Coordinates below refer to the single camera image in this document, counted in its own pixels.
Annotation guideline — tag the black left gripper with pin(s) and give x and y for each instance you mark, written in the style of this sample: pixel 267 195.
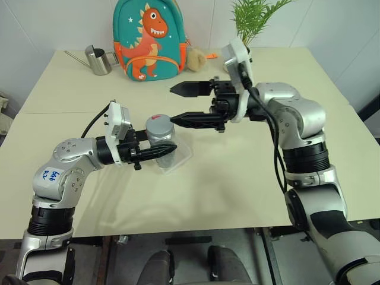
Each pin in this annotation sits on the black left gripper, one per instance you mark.
pixel 127 152

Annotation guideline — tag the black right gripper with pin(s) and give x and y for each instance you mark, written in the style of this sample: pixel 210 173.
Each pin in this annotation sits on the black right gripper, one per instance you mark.
pixel 228 104

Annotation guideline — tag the clear plastic jar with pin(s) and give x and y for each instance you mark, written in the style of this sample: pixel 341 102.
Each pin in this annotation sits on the clear plastic jar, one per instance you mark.
pixel 162 141

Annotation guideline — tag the grey jar lid red mark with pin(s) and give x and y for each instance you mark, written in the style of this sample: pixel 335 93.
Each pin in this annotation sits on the grey jar lid red mark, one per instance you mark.
pixel 159 123

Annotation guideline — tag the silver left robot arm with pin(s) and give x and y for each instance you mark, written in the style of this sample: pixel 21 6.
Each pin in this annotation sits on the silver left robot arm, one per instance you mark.
pixel 68 151

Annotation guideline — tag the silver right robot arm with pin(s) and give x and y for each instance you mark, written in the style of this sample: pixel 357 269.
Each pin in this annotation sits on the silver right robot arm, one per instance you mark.
pixel 300 118

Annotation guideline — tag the clear plastic box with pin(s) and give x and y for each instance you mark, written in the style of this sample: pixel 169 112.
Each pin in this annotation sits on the clear plastic box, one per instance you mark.
pixel 182 151

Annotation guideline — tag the beige plush toy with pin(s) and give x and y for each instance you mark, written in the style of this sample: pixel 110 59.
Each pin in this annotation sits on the beige plush toy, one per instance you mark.
pixel 196 59

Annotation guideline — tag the teal dinosaur backpack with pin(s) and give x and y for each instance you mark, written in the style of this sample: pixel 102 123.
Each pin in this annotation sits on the teal dinosaur backpack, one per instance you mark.
pixel 151 38

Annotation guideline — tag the steel watering can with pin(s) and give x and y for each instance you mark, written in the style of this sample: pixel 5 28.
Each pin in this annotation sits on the steel watering can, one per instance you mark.
pixel 99 60

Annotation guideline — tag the green potted plant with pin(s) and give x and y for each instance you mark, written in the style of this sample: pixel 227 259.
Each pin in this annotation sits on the green potted plant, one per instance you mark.
pixel 252 17

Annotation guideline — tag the dark rounded shape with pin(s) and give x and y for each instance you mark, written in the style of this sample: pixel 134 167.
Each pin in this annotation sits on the dark rounded shape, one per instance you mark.
pixel 227 265
pixel 157 267

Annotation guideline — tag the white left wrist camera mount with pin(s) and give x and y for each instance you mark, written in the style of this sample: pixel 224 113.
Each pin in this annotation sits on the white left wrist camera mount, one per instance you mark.
pixel 117 118

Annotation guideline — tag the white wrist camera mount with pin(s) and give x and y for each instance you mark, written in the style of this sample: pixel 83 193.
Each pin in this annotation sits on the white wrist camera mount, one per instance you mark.
pixel 117 118
pixel 237 56

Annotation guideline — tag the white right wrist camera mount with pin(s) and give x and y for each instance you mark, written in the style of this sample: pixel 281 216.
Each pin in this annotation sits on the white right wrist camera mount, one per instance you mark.
pixel 237 56

